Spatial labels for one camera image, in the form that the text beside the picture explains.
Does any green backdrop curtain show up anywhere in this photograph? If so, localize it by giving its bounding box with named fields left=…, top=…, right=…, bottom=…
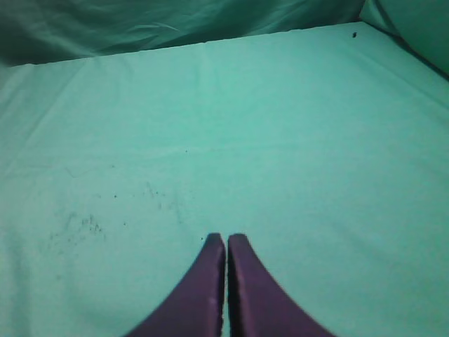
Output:
left=1, top=0, right=448, bottom=72

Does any green table cloth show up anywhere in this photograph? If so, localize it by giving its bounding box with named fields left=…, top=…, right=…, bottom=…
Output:
left=1, top=22, right=448, bottom=336

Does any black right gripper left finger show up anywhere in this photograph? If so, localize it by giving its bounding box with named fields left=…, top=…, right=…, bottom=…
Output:
left=127, top=233, right=225, bottom=337

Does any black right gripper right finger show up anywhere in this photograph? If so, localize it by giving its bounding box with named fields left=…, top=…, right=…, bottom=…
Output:
left=228, top=234, right=332, bottom=336

